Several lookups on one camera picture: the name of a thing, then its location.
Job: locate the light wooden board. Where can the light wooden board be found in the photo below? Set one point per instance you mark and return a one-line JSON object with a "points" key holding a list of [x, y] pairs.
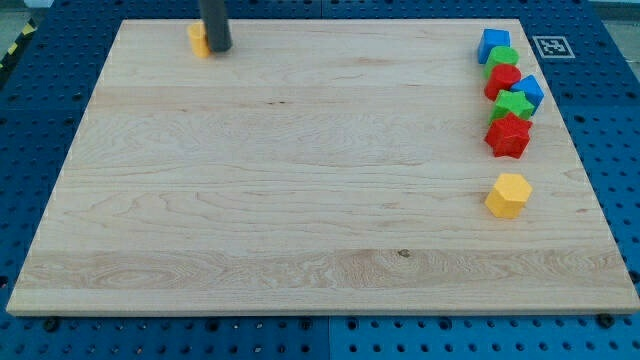
{"points": [[320, 167]]}

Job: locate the yellow hexagon block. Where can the yellow hexagon block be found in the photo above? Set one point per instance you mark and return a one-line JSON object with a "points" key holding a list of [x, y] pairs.
{"points": [[508, 195]]}

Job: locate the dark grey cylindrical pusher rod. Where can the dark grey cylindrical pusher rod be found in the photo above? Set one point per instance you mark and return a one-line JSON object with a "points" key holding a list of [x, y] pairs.
{"points": [[215, 17]]}

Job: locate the black bolt front right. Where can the black bolt front right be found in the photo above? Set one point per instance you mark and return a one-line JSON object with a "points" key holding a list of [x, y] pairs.
{"points": [[605, 321]]}

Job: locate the red star block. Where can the red star block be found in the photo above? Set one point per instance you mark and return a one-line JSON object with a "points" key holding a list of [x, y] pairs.
{"points": [[508, 136]]}

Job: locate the white fiducial marker tag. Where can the white fiducial marker tag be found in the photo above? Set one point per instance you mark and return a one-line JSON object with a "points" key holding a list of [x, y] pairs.
{"points": [[553, 47]]}

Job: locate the green star block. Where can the green star block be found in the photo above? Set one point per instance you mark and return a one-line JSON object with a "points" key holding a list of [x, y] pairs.
{"points": [[511, 102]]}

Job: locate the black bolt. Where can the black bolt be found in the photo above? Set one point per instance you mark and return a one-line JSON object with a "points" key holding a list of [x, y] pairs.
{"points": [[51, 324], [605, 321]]}

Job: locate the green cylinder block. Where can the green cylinder block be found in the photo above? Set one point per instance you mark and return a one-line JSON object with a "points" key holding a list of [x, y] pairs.
{"points": [[500, 55]]}

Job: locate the yellow block behind rod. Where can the yellow block behind rod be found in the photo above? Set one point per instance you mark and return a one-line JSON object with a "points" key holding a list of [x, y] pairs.
{"points": [[198, 39]]}

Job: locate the red cylinder block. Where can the red cylinder block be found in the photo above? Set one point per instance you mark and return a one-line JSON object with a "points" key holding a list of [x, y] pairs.
{"points": [[502, 77]]}

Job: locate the black bolt front left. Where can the black bolt front left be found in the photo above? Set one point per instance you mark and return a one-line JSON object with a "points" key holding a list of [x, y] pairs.
{"points": [[51, 324]]}

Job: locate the blue cube block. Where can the blue cube block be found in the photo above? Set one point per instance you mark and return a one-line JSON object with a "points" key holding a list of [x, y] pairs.
{"points": [[491, 38]]}

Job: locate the blue angled block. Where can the blue angled block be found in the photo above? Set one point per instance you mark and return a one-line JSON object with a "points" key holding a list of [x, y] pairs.
{"points": [[531, 89]]}

